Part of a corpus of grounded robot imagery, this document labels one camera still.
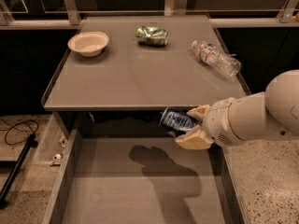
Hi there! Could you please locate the open grey top drawer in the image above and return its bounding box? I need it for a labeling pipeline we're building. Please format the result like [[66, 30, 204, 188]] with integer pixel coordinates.
[[42, 130, 249, 224]]

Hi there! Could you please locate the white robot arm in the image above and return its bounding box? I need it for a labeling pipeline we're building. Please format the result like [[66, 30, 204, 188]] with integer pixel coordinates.
[[175, 70, 299, 149]]

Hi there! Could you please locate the silver metal railing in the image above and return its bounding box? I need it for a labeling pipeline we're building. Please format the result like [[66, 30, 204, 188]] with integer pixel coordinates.
[[0, 0, 299, 29]]

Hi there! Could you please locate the grey cabinet with flat top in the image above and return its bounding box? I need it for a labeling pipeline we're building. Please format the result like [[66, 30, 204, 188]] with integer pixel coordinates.
[[42, 16, 247, 118]]

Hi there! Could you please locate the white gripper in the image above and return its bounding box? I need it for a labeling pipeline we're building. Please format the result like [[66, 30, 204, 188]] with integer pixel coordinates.
[[175, 98, 244, 150]]

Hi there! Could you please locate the white paper bowl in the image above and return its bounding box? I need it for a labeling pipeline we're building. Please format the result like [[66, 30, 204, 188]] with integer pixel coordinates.
[[68, 32, 109, 57]]

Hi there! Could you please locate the black cable on floor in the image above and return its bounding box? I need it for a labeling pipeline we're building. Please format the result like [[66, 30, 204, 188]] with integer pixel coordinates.
[[0, 119, 40, 147]]

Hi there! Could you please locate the clear plastic water bottle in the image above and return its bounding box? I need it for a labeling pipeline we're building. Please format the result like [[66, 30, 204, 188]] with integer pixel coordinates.
[[192, 41, 241, 78]]

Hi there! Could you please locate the crushed green soda can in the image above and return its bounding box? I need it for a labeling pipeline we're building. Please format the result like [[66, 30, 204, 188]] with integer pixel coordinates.
[[135, 25, 168, 47]]

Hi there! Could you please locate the blue pepsi can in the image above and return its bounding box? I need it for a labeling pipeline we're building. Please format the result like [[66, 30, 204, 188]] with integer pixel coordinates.
[[159, 107, 197, 137]]

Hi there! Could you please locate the black stand leg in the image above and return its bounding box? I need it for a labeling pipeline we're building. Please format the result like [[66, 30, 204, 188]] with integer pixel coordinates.
[[0, 133, 38, 210]]

